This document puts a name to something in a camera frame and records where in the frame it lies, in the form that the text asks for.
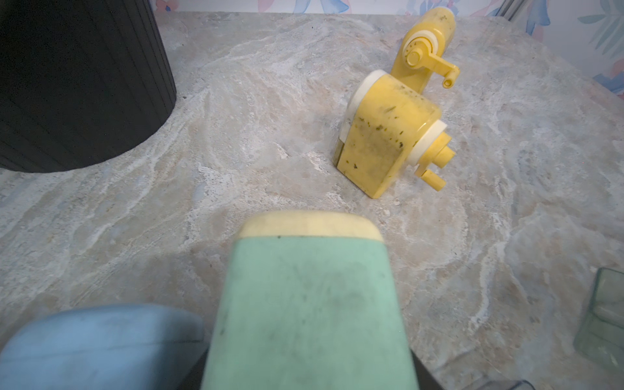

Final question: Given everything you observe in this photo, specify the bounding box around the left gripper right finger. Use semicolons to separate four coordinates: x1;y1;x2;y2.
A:
410;350;444;390

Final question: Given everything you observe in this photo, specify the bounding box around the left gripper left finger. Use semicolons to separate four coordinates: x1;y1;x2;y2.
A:
175;348;209;390

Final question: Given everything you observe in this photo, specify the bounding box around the blue pencil sharpener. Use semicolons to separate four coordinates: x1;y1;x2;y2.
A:
1;304;209;389

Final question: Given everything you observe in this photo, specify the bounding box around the green pencil sharpener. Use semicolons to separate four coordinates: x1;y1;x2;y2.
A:
201;211;419;389

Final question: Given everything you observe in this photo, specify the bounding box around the green transparent shavings tray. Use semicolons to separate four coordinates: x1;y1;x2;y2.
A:
574;267;623;372

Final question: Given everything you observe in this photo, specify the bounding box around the yellow pencil sharpener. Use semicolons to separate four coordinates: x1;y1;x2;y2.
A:
334;70;455;199
391;7;460;94

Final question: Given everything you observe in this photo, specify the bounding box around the black trash bin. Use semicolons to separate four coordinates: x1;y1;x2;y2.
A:
1;1;176;173

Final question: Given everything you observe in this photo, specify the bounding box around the right corner aluminium post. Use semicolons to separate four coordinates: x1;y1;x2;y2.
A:
495;0;531;21

